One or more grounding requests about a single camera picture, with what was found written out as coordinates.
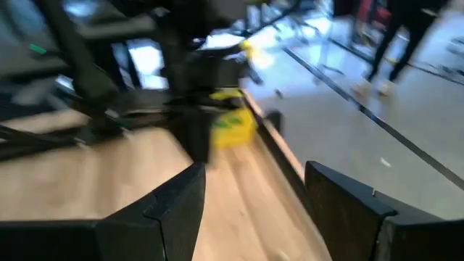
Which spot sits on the yellow plastic basket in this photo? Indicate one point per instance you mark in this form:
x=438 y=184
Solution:
x=235 y=134

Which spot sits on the white floor scrap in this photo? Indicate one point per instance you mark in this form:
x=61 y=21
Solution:
x=385 y=162

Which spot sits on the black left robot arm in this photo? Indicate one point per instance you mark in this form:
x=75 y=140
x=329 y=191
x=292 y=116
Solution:
x=90 y=72

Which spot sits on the green plastic hand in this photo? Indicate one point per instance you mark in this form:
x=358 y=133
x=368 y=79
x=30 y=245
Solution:
x=222 y=124

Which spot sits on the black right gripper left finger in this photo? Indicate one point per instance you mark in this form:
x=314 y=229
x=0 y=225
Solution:
x=174 y=217

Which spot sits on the person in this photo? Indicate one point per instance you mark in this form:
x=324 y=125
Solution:
x=395 y=43

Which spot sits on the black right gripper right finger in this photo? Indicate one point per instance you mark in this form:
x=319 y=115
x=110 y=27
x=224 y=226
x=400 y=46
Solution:
x=344 y=217

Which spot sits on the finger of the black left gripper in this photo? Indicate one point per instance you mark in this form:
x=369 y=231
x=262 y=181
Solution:
x=195 y=137

